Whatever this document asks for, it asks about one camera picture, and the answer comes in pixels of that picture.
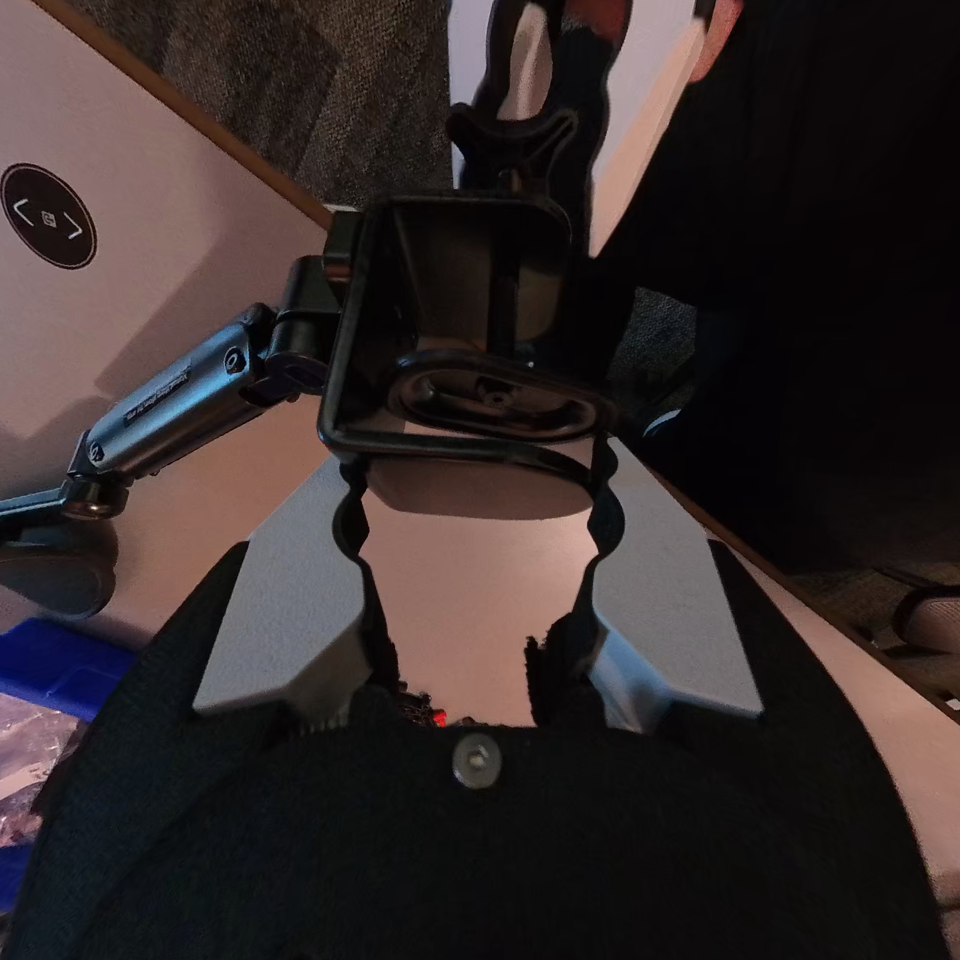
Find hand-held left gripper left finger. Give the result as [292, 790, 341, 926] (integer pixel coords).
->
[192, 461, 399, 732]

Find blue plastic bin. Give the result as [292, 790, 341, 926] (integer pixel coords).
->
[0, 617, 140, 916]

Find person's right hand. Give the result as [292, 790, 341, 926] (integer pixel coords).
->
[688, 0, 745, 84]

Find clear plastic bag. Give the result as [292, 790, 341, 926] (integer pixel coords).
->
[0, 690, 84, 849]

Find pile of lego pieces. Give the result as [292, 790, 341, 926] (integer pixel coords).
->
[397, 690, 455, 729]

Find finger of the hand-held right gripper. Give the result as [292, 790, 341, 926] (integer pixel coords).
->
[557, 0, 714, 261]
[447, 0, 528, 190]

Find black desk clamp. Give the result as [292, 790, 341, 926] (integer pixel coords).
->
[316, 105, 620, 522]

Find black round table disc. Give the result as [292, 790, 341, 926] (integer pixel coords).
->
[0, 162, 99, 270]

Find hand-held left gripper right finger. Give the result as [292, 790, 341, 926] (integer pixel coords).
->
[566, 435, 765, 732]

